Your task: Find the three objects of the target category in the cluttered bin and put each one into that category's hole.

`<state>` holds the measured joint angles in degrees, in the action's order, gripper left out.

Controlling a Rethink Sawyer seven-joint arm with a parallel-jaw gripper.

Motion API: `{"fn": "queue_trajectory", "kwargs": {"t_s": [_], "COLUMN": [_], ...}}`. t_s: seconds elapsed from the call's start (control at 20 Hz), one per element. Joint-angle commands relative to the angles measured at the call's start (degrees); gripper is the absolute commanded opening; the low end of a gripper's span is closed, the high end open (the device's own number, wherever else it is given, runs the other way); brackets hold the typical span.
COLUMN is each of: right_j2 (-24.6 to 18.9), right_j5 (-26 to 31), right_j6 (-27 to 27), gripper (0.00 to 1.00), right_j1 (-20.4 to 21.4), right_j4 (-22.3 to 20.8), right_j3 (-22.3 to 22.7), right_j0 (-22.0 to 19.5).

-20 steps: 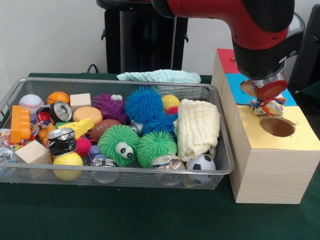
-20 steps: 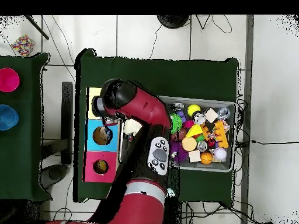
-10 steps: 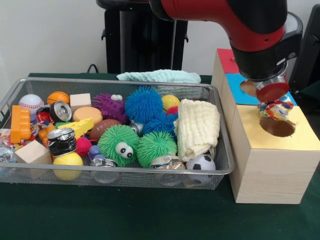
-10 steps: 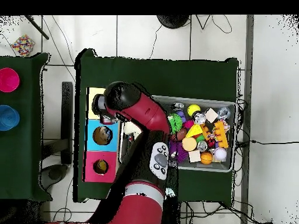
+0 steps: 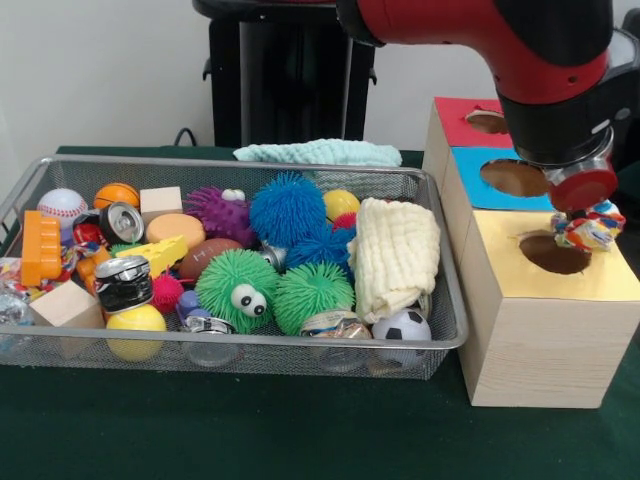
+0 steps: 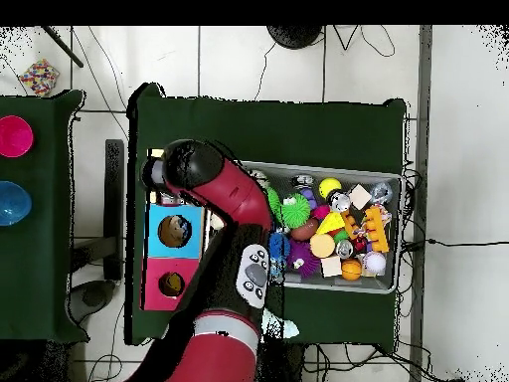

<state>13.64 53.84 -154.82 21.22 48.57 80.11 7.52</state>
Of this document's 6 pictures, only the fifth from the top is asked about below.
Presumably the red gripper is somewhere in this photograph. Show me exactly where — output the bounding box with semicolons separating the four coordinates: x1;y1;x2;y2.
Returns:
550;166;619;213

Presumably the multicoloured patterned cloth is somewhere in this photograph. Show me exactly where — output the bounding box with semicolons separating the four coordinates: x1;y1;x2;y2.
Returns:
552;200;627;251

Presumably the cream waffle cloth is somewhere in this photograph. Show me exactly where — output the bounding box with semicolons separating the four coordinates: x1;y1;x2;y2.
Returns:
350;197;441;323

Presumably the silver drink can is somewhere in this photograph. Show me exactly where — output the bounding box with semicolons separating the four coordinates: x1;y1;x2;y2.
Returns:
95;255;154;316

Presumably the wooden box with three holes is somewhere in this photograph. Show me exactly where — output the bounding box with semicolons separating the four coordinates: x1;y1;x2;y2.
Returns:
423;97;640;409

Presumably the clear mesh bin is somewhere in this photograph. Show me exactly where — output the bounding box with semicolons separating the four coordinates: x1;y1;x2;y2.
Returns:
0;155;471;378

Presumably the small soccer ball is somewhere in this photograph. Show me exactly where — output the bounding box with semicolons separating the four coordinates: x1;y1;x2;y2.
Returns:
372;308;433;343

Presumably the mint green cloth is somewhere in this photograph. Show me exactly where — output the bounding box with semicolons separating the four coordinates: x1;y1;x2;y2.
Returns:
233;138;403;169

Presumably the blue spiky ball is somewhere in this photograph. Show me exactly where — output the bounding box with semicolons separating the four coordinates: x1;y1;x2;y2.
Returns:
249;172;328;248

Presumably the green spiky ball with face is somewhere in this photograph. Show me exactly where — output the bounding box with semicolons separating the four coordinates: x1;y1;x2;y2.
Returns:
195;250;279;334

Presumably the dark green tablecloth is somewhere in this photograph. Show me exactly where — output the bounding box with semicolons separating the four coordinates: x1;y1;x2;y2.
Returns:
0;145;640;480

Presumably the yellow tennis ball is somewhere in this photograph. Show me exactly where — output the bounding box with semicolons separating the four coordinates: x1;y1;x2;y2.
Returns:
105;304;168;361

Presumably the white baseball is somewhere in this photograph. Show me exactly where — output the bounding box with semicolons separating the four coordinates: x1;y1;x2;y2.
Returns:
37;188;89;233

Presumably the plain wooden cube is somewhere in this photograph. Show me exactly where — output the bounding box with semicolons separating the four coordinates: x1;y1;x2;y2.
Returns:
30;280;105;329

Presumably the orange toy building block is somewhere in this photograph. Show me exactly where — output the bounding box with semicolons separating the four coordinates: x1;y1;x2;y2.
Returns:
20;210;64;289

